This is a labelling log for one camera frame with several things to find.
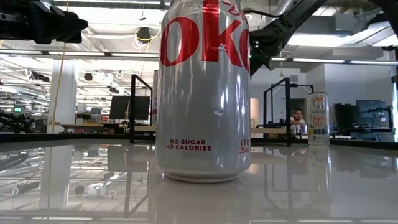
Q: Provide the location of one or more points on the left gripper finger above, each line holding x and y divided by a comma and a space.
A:
59, 28

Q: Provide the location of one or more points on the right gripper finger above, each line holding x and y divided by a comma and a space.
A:
256, 65

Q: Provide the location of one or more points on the Diet Coke can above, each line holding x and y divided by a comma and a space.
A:
202, 109

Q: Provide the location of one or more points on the white yellow Celsius can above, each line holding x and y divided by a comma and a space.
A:
318, 124

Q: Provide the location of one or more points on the black background robot arm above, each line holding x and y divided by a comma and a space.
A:
15, 123

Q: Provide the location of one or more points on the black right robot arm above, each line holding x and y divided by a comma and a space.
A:
304, 11

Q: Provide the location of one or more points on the ceiling light strip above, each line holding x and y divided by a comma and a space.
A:
130, 54
317, 60

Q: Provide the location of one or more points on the person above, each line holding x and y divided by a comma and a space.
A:
298, 115

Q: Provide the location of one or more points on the white pillar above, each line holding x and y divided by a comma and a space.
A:
68, 102

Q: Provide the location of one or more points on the green exit sign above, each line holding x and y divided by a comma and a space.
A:
17, 109

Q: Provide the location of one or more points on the black round ceiling device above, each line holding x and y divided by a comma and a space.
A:
144, 34

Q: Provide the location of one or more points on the black computer monitor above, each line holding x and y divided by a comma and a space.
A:
121, 107

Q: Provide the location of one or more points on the dark background screen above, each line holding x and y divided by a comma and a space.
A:
373, 112

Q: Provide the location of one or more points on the wooden shelf with black frame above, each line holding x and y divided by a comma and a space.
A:
132, 109

